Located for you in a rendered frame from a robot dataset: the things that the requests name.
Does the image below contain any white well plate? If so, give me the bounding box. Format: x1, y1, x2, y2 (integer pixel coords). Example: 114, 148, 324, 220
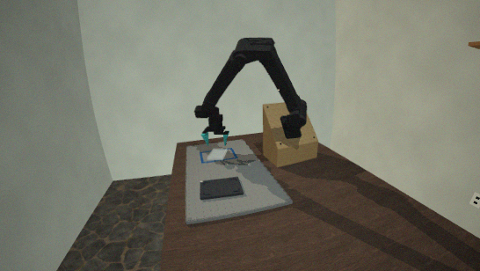
207, 149, 228, 160

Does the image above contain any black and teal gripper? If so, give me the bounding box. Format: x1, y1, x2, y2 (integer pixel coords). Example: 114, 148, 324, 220
201, 118, 229, 146

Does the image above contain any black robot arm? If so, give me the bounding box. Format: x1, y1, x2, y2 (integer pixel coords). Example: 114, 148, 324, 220
194, 38, 307, 139

